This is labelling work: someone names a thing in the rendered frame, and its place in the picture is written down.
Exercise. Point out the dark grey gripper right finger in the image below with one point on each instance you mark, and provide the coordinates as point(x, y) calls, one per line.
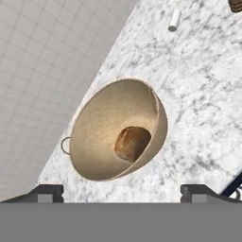
point(197, 190)

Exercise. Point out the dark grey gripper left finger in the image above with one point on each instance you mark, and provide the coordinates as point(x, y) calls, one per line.
point(47, 190)

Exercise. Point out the tan round basket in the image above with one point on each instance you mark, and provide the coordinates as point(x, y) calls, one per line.
point(104, 138)

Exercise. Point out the brown bread loaf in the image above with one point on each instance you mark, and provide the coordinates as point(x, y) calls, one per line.
point(131, 143)

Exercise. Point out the black and white fixture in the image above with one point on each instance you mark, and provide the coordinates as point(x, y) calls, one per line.
point(234, 188)

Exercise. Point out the small white cylinder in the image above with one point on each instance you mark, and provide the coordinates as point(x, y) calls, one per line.
point(174, 20)

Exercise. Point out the dark brown ridged object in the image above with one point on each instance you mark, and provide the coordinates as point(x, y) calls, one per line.
point(236, 5)

